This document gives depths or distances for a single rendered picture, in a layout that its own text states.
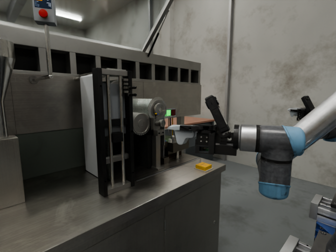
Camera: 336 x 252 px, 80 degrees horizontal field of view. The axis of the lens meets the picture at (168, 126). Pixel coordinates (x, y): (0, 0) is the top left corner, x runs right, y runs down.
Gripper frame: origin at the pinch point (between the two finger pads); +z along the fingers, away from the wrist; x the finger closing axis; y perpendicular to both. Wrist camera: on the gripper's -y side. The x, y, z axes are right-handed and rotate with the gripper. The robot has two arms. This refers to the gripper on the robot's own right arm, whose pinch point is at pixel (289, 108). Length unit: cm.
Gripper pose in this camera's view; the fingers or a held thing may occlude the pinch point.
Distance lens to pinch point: 171.8
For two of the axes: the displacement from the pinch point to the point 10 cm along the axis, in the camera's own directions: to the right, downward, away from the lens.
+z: -3.1, -1.4, 9.4
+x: 9.4, -1.8, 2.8
